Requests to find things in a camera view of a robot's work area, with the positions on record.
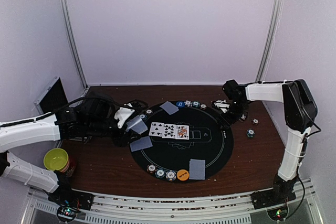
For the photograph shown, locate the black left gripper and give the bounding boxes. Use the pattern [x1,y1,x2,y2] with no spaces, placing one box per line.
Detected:
[86,111,141,147]

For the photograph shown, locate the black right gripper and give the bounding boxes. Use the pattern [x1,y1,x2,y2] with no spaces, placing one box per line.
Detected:
[217,100,247,130]

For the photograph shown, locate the grey card deck box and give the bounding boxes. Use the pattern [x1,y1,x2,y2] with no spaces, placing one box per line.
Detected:
[126,116,148,134]

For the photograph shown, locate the green blue 50 chip stack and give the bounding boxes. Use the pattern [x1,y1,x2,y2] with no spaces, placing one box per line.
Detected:
[246,129,256,138]

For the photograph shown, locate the five of clubs card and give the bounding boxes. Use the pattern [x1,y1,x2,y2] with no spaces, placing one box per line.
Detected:
[149,122,164,137]

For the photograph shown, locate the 10 chips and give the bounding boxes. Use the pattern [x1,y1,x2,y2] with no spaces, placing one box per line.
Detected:
[165,170,177,182]
[184,100,192,107]

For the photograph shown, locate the blue small blind button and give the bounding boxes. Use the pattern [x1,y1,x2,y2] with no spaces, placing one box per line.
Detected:
[176,101,186,108]

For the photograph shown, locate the blue-backed playing cards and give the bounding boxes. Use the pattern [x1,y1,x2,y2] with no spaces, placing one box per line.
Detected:
[189,159,205,180]

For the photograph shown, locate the orange big blind button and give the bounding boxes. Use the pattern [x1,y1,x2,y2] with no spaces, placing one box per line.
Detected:
[176,169,190,182]

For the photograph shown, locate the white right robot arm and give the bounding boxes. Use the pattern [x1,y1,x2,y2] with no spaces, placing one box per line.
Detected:
[212,79,318,204]

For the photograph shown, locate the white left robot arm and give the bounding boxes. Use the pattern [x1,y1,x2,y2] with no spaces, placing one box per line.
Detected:
[1,92,233,205]

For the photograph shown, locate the red black 100 chip stack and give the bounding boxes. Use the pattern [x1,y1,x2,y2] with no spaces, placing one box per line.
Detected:
[251,119,259,125]

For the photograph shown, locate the round black poker mat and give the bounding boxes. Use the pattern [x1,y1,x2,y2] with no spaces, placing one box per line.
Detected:
[132,104,234,178]

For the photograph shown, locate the aluminium poker case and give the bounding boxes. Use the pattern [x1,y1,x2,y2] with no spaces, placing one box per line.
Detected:
[34,76,92,143]

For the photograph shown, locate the yellow-green bowl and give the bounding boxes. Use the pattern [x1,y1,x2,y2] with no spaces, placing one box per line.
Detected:
[44,148,70,172]

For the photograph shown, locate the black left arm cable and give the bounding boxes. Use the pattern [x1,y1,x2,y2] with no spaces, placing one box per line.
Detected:
[52,95,148,114]

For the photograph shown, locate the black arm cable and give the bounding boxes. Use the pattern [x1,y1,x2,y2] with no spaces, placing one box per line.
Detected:
[52,95,148,114]
[285,90,322,219]

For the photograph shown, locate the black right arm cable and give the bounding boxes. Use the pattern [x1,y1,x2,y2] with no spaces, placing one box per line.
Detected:
[285,90,322,219]

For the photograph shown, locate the aluminium front rail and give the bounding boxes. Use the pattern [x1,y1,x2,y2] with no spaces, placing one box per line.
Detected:
[26,178,316,224]

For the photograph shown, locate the right aluminium frame post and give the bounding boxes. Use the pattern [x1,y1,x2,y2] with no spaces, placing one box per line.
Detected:
[256,0,284,82]

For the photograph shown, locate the aluminium frame post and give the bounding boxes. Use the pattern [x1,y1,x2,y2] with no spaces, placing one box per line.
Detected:
[60,0,88,89]
[256,0,284,82]

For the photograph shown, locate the left aluminium frame post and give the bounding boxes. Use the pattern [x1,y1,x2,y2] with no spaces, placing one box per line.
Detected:
[60,0,88,89]

